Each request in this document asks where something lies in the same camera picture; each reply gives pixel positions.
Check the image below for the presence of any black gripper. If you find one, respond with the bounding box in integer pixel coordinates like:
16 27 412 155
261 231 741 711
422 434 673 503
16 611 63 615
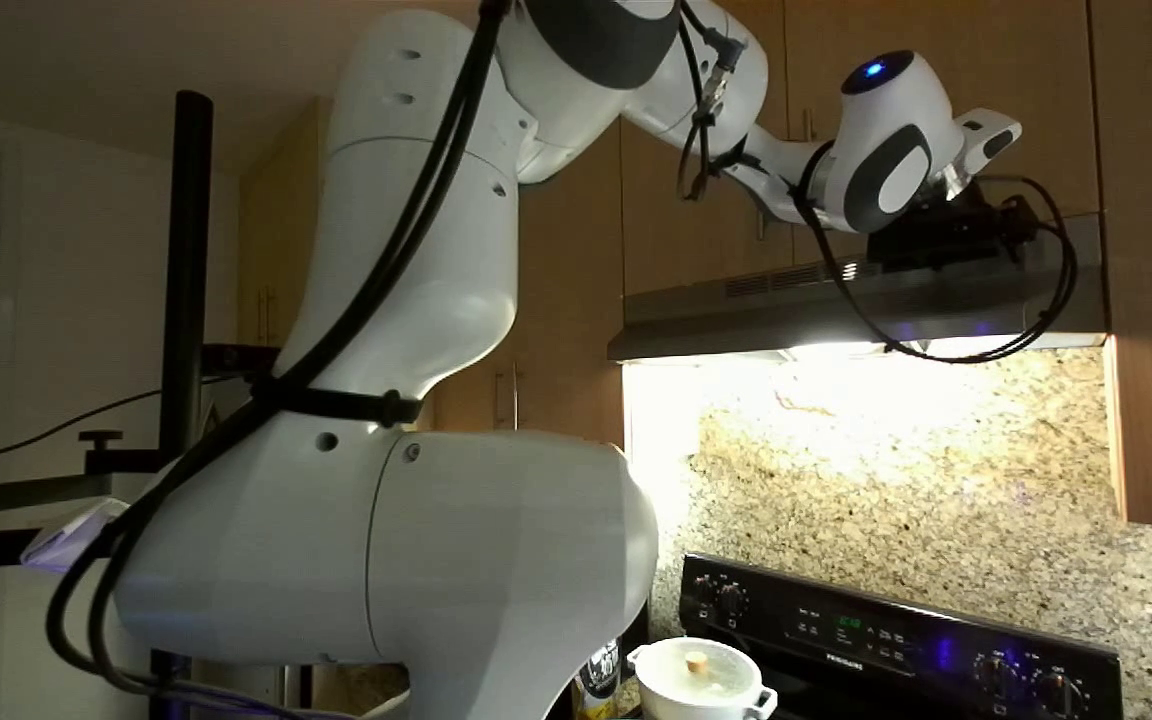
863 195 1008 272

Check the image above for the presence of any stainless steel range hood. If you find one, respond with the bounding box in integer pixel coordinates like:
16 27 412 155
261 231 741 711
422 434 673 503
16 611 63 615
602 208 1116 367

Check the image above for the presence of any black stove control panel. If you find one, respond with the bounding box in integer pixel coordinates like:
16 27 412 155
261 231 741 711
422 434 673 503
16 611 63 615
677 554 1127 720

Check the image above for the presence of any white enamel pot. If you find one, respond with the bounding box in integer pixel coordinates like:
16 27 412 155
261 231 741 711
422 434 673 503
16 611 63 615
623 634 784 720

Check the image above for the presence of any dark labelled bottle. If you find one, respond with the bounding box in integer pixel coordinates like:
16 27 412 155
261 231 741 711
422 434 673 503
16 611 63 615
571 636 640 720

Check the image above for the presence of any black vertical stand pole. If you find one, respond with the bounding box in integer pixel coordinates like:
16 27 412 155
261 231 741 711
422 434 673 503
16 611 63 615
149 90 220 720

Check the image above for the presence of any white paper tag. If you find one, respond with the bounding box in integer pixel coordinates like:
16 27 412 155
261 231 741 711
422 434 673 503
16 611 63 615
16 495 125 581

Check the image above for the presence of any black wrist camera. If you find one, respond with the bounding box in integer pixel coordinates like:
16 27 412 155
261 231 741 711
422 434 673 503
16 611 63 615
984 179 1046 255

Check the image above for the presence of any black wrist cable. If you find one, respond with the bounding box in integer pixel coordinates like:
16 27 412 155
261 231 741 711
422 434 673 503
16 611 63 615
673 0 1084 367

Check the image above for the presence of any black forearm strap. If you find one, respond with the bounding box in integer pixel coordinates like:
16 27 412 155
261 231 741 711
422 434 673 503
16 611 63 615
677 76 743 208

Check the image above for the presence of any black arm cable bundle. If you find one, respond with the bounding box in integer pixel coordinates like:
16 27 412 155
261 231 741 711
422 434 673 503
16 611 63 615
45 0 515 707

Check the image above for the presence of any black wide arm strap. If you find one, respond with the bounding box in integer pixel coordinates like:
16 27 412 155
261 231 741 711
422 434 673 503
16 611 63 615
250 378 427 434

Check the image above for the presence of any thin black wire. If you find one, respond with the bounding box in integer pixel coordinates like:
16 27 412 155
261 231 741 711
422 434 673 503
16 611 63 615
0 385 169 480

